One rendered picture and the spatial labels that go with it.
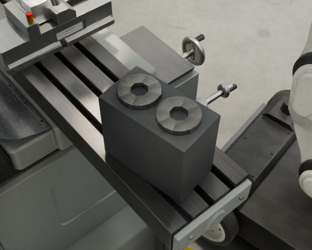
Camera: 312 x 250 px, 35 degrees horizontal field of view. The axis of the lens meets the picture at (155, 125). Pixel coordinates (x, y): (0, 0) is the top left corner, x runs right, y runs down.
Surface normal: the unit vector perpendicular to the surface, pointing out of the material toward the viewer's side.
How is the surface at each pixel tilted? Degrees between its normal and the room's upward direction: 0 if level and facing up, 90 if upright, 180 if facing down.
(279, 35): 0
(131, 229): 0
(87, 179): 90
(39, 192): 90
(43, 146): 90
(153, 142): 90
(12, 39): 0
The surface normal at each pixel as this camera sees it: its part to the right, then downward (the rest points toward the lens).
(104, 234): 0.00, -0.64
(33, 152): 0.64, 0.59
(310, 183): -0.63, 0.59
